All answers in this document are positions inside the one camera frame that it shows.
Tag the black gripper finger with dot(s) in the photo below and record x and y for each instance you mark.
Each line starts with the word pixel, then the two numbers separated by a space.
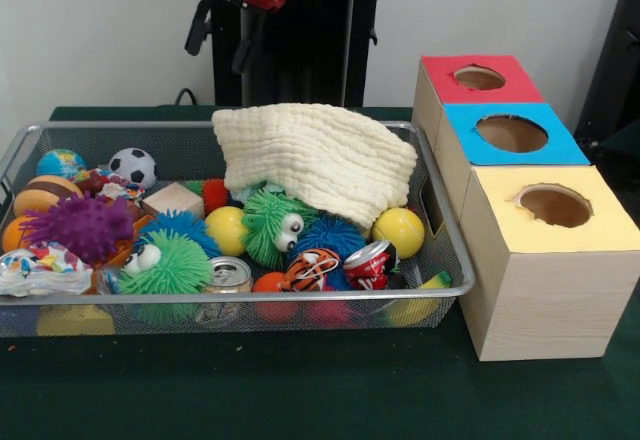
pixel 197 25
pixel 247 45

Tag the cream knitted cloth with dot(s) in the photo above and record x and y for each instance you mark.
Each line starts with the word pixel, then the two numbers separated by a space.
pixel 310 155

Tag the green spiky ball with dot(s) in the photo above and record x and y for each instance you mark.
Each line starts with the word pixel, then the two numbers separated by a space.
pixel 270 222
pixel 170 267

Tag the red soda can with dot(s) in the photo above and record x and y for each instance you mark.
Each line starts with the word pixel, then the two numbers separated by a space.
pixel 370 265

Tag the clear mesh bin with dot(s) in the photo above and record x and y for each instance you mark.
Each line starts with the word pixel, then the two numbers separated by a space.
pixel 250 315

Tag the wooden box with three holes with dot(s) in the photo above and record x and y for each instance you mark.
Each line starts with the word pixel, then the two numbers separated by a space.
pixel 545 300

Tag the small soccer ball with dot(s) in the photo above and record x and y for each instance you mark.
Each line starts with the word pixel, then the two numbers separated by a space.
pixel 132 167

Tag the wooden cube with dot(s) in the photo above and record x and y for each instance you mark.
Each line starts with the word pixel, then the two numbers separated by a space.
pixel 172 201

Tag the globe ball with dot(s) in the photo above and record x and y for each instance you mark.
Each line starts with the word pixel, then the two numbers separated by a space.
pixel 60 164

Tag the burger toy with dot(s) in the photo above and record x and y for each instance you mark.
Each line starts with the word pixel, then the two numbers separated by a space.
pixel 42 195

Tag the purple spiky ball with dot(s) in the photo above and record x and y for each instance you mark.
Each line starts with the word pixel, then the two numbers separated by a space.
pixel 82 225

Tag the yellow ball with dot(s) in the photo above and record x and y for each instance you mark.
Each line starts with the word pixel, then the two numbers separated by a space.
pixel 397 232

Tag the black stand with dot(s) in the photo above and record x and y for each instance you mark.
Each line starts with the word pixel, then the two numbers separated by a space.
pixel 617 85

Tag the dark green side tablecloth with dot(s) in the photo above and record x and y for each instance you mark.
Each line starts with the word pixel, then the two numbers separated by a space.
pixel 625 137

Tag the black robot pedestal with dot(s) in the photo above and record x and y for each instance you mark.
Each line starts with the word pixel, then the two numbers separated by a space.
pixel 310 60

